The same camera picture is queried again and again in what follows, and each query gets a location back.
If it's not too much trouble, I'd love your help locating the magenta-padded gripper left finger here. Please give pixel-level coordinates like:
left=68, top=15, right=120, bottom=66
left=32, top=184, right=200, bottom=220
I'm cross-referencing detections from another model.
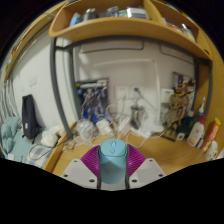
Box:
left=60, top=143, right=102, bottom=190

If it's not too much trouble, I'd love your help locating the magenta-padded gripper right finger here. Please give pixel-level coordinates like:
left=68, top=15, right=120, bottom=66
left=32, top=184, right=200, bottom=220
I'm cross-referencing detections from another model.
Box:
left=125, top=143, right=167, bottom=190

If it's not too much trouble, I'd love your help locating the light blue computer mouse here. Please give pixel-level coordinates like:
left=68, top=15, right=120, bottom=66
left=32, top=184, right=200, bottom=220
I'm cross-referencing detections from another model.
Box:
left=98, top=138, right=129, bottom=185

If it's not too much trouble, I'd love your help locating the white crumpled bag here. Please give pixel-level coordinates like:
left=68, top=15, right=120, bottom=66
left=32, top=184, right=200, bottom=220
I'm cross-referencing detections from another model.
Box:
left=40, top=124, right=66, bottom=148

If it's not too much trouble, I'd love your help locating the white charger block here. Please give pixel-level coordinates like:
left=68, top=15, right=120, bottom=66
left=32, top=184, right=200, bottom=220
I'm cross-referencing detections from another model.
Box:
left=116, top=116, right=131, bottom=133
left=95, top=119, right=111, bottom=136

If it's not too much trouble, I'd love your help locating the plaid bed sheet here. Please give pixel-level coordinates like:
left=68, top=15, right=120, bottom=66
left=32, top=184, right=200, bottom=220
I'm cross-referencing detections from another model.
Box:
left=6, top=136, right=54, bottom=168

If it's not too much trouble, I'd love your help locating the white mug with drawing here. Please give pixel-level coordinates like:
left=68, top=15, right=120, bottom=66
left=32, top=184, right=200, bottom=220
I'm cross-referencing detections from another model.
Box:
left=205, top=139, right=220, bottom=162

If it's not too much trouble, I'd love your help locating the black backpack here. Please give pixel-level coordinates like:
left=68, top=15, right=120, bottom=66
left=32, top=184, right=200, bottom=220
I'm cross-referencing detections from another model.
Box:
left=21, top=94, right=42, bottom=140

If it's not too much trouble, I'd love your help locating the red chip can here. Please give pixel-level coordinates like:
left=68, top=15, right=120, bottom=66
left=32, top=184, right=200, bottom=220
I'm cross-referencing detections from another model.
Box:
left=200, top=117, right=222, bottom=154

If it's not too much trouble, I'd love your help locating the blue robot model box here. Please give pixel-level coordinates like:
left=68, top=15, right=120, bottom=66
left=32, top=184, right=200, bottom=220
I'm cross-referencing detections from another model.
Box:
left=75, top=78, right=111, bottom=121

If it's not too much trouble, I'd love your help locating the teal blanket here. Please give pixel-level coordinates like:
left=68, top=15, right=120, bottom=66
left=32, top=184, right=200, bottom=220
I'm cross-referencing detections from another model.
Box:
left=0, top=116, right=23, bottom=158

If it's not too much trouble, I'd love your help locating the blue pump bottle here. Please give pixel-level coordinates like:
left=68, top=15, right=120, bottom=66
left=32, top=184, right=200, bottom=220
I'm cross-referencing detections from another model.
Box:
left=194, top=97, right=208, bottom=124

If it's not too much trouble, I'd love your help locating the printed figure box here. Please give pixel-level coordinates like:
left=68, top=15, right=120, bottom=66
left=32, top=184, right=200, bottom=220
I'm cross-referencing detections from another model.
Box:
left=171, top=71, right=196, bottom=111

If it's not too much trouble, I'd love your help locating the wooden shelf unit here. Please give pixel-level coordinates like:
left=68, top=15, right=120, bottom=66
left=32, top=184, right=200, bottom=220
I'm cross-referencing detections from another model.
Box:
left=48, top=0, right=214, bottom=61

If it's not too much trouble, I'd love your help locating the dark metal shelf frame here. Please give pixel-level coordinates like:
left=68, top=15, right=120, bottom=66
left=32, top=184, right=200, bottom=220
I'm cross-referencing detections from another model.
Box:
left=49, top=36, right=214, bottom=141

